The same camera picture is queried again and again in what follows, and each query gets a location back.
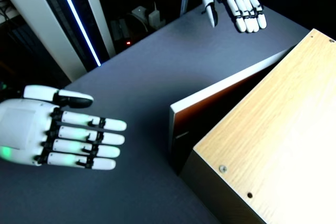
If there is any cabinet door with white edge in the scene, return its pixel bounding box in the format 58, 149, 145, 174
169, 46, 299, 168

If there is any light wooden cabinet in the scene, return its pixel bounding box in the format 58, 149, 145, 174
179, 28, 336, 224

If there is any tall white power adapter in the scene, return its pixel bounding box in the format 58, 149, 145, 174
148, 2, 166, 29

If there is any square white power adapter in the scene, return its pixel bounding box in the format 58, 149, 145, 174
131, 6, 148, 25

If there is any white column stand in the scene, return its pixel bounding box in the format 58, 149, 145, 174
0, 0, 116, 82

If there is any grey table cloth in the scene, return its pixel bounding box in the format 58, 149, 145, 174
0, 0, 311, 224

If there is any black box with red light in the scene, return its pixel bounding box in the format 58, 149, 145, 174
109, 18, 132, 48

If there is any glowing white LED strip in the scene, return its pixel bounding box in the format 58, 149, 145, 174
54, 0, 102, 67

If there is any blue and white cable plug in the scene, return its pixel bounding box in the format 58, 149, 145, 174
180, 0, 190, 16

